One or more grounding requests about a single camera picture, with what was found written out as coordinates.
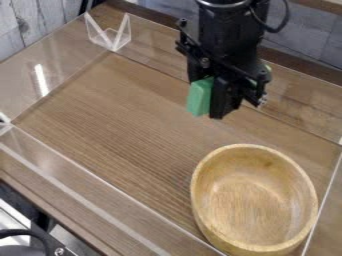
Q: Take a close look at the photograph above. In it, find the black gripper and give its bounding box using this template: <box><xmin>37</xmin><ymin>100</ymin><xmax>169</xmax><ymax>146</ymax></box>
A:
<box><xmin>176</xmin><ymin>0</ymin><xmax>269</xmax><ymax>119</ymax></box>

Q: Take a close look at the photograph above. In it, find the green rectangular block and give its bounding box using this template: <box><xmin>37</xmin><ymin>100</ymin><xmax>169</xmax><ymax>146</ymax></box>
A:
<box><xmin>185</xmin><ymin>65</ymin><xmax>271</xmax><ymax>119</ymax></box>

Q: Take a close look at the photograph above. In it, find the round wooden bowl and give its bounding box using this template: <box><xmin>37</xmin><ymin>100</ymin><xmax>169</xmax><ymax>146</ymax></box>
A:
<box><xmin>189</xmin><ymin>144</ymin><xmax>318</xmax><ymax>256</ymax></box>

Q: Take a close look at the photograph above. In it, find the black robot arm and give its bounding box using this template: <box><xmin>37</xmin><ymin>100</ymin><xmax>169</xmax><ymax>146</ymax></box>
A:
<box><xmin>175</xmin><ymin>0</ymin><xmax>289</xmax><ymax>119</ymax></box>

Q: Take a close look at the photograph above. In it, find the clear acrylic corner bracket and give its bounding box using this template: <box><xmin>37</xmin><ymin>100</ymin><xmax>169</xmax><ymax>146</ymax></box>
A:
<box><xmin>84</xmin><ymin>13</ymin><xmax>131</xmax><ymax>52</ymax></box>

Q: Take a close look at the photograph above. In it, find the clear acrylic enclosure wall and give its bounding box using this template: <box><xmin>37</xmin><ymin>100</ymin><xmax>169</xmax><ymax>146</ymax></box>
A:
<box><xmin>0</xmin><ymin>1</ymin><xmax>342</xmax><ymax>256</ymax></box>

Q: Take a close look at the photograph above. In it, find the black metal frame bracket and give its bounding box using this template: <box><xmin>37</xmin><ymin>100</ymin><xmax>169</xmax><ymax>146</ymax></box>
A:
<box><xmin>29</xmin><ymin>212</ymin><xmax>86</xmax><ymax>256</ymax></box>

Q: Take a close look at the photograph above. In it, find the black cable at corner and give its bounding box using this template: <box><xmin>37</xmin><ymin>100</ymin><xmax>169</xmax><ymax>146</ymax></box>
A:
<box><xmin>0</xmin><ymin>229</ymin><xmax>50</xmax><ymax>256</ymax></box>

